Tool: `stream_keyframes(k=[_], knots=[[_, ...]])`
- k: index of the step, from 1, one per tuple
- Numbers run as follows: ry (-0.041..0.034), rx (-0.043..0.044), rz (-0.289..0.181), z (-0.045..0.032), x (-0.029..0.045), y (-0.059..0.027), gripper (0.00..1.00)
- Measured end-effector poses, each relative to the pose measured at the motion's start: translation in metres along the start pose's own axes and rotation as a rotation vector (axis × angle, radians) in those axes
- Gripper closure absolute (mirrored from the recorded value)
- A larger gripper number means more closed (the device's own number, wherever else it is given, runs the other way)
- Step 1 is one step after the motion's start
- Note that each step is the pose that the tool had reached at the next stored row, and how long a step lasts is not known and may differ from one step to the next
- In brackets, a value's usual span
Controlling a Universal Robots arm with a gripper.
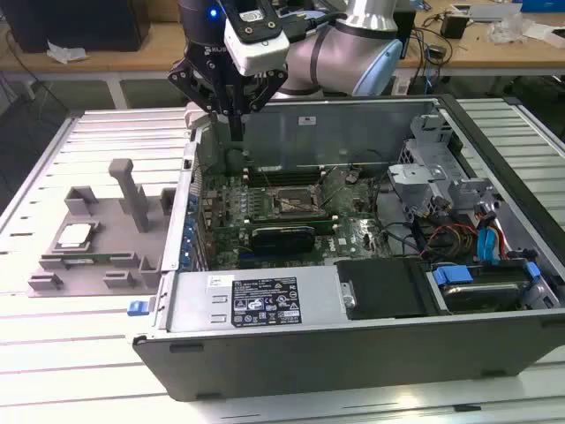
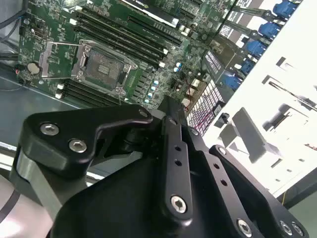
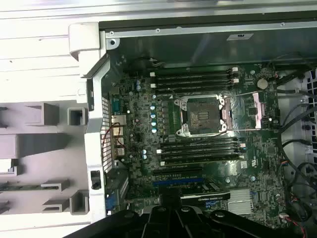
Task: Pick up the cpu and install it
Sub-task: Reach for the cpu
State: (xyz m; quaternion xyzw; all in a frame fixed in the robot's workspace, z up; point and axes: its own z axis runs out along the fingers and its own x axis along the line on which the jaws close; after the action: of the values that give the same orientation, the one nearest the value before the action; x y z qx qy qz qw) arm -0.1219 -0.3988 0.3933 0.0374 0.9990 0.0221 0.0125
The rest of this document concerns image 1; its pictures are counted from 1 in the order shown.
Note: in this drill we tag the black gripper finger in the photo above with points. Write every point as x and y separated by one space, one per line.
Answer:
271 86
185 84

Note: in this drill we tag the silver CPU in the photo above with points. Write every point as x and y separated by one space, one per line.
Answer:
76 236

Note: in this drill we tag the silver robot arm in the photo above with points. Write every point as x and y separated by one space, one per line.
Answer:
340 53

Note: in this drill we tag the CPU socket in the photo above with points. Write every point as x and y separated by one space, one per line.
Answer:
293 206

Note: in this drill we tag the wooden desk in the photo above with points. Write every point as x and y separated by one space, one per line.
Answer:
132 53

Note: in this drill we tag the black cylinder part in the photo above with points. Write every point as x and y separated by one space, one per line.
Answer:
234 161

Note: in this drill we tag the large black computer tower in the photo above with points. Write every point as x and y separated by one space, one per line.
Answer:
88 24

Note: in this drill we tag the round coin battery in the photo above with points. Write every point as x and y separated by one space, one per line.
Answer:
351 177

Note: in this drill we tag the crumpled white paper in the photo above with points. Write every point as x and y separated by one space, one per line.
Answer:
66 52

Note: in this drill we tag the black graphics card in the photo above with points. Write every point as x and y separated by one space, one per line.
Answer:
282 240

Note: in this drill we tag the small black adapter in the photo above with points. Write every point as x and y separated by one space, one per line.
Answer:
437 51

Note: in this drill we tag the metal drive cage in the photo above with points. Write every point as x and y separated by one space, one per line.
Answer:
417 173

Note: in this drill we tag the green motherboard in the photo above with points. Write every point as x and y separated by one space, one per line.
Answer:
353 240

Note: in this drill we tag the grey parts rack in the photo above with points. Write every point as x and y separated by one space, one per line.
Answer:
115 247

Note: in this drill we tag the small black cube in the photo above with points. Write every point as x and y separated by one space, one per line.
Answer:
454 26

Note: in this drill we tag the green RAM stick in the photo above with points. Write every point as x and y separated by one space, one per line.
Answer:
101 258

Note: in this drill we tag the black power connector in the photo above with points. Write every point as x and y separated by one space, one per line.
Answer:
442 205

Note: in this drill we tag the silver power supply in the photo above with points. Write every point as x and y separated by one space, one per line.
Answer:
194 305

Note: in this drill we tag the blue case latch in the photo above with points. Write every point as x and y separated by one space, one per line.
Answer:
136 308

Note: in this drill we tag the black plastic bay cover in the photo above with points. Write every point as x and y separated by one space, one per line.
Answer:
384 287

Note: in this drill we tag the grey flat tray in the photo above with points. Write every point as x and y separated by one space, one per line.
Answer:
494 14

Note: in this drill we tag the crumpled clear plastic bag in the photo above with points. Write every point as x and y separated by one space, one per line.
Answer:
507 28

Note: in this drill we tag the white sheet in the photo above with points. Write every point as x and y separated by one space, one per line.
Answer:
538 31

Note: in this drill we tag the open black PC case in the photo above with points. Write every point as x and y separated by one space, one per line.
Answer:
309 366

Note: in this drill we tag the blue box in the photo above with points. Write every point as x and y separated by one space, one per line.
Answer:
543 5

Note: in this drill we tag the hard disk in blue carrier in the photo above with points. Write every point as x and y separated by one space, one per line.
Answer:
481 297

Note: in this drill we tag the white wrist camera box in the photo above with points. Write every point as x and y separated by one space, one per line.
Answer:
260 48

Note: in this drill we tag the dark device white frame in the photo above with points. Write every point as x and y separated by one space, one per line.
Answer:
557 39

